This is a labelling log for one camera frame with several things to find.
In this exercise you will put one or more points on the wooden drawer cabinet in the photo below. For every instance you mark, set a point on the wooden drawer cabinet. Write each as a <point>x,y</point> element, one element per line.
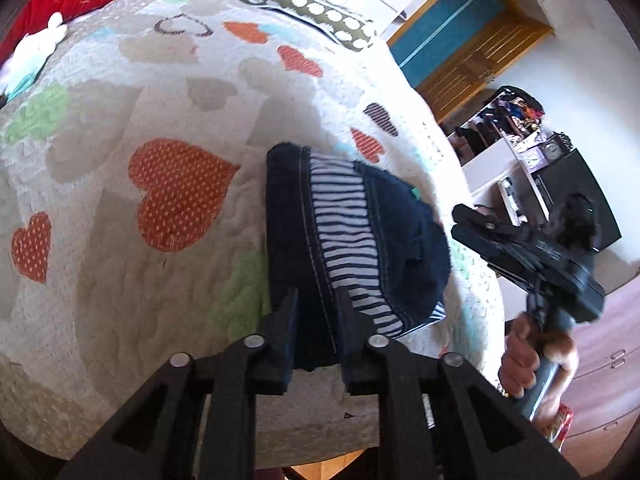
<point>604,393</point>

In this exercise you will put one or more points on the cluttered shoe rack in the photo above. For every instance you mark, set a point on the cluttered shoe rack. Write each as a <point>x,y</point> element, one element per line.
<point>510,114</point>

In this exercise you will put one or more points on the white mint cloth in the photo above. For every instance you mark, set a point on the white mint cloth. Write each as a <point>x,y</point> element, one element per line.
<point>22,68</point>

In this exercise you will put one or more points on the wooden door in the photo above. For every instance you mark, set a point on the wooden door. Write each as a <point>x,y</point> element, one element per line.
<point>477,63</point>

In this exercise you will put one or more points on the teal door curtain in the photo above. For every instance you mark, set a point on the teal door curtain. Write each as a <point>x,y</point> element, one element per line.
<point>441,30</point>

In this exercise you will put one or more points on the white shelving unit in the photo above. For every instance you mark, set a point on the white shelving unit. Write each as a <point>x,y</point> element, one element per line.
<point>501,185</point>

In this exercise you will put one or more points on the small table clock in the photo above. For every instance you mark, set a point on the small table clock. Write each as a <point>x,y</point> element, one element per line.
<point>553,150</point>

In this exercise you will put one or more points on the dark navy striped pants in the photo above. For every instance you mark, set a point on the dark navy striped pants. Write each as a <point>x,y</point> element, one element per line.
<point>336,223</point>

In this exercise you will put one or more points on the person right hand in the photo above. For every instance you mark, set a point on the person right hand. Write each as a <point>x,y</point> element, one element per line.
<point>521,360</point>

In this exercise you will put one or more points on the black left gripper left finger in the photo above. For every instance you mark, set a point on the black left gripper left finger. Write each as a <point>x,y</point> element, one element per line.
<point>196,418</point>

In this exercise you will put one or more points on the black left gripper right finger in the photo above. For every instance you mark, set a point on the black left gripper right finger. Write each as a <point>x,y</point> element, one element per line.
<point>440,418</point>

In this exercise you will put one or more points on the heart patterned quilt bedspread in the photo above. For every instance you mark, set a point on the heart patterned quilt bedspread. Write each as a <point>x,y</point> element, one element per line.
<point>133,183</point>

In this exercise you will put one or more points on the green white dotted pillow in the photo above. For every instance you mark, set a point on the green white dotted pillow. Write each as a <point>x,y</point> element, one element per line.
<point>342,26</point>

